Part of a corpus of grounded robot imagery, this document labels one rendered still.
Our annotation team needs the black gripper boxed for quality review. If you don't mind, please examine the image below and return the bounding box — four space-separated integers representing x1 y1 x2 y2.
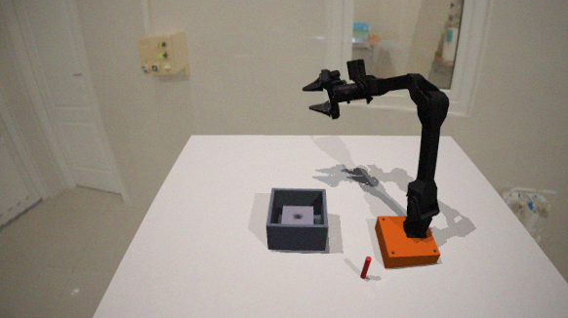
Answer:
303 69 353 119

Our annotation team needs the dark red peg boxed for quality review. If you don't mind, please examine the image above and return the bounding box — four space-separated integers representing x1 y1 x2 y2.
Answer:
360 257 372 279

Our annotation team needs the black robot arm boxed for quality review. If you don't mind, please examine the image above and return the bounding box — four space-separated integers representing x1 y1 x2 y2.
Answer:
347 59 450 238

